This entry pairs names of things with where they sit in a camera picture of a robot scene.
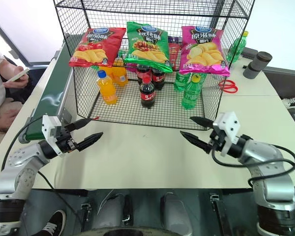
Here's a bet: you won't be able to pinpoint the red potato chips bag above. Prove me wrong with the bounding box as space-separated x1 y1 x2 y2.
68 27 127 67

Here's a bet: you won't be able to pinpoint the thin black cable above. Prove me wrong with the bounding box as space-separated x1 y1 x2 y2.
36 171 86 223

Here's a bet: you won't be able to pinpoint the grey cylindrical flask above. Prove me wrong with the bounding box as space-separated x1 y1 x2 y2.
243 51 273 79

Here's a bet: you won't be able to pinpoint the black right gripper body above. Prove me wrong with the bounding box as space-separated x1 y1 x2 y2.
207 128 229 154

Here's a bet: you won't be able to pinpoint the green conveyor belt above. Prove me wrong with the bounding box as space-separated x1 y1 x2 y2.
18 34 73 145

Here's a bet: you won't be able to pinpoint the black white sneaker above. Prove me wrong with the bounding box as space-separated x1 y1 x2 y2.
40 209 67 236

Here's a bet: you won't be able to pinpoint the dark grey window frame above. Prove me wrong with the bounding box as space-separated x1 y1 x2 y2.
0 13 51 68

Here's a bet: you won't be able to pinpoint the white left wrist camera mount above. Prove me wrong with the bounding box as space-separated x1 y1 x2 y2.
41 115 66 157

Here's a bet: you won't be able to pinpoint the cola bottle red cap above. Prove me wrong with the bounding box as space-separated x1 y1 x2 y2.
139 75 156 109

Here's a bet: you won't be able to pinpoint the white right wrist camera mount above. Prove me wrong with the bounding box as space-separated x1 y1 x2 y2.
212 111 241 157

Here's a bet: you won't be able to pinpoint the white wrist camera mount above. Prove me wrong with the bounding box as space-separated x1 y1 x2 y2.
212 111 241 157
41 115 66 157

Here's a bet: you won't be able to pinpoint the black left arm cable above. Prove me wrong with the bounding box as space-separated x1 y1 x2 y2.
0 116 44 173

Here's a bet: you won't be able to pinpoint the red handled scissors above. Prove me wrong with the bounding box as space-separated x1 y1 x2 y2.
218 79 238 93

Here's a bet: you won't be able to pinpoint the green potato chips bag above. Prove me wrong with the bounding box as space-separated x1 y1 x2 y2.
122 21 173 73

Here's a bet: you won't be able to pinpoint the person's hand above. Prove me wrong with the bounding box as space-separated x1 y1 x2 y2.
2 66 30 89

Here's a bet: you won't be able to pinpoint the white smartphone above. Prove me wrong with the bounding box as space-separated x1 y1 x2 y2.
5 68 30 83

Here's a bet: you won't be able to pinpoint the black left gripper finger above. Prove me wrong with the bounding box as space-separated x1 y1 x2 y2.
64 118 93 132
76 132 104 152

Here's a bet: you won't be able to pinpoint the green soda bottle yellow cap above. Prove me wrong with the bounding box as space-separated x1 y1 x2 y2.
226 30 249 62
181 73 203 110

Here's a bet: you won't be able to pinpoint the black wire mesh rack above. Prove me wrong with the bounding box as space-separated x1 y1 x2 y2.
53 0 256 130

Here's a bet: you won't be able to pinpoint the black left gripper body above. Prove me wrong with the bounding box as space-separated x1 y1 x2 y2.
56 126 80 154

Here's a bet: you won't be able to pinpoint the small red snack bag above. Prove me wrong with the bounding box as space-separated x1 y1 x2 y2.
167 35 184 69

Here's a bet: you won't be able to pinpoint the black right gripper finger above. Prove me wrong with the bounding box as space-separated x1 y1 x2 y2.
189 116 216 131
179 131 211 154

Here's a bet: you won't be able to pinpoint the orange soda bottle blue cap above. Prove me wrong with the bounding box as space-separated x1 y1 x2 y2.
97 70 118 105

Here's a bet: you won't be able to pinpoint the white bundled cable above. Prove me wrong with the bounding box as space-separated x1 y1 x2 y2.
282 97 295 108

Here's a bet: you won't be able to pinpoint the magenta potato chips bag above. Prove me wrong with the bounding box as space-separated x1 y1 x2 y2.
178 26 231 76

